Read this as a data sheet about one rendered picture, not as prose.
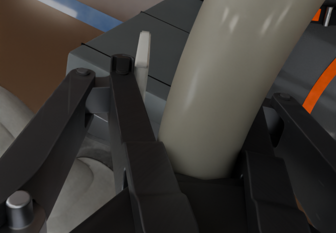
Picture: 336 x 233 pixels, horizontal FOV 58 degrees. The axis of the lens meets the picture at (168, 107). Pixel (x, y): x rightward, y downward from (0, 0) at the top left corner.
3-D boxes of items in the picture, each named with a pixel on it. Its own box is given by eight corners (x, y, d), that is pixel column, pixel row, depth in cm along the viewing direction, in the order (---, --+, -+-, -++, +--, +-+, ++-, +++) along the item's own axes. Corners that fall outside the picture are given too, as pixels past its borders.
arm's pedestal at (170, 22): (231, 112, 154) (180, 245, 90) (144, 70, 160) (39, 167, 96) (281, 21, 125) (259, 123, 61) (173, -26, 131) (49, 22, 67)
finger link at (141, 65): (142, 117, 17) (128, 115, 17) (146, 70, 23) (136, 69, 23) (148, 66, 15) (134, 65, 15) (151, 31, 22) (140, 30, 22)
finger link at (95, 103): (128, 120, 15) (66, 113, 15) (134, 79, 19) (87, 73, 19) (131, 93, 14) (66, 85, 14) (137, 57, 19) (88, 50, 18)
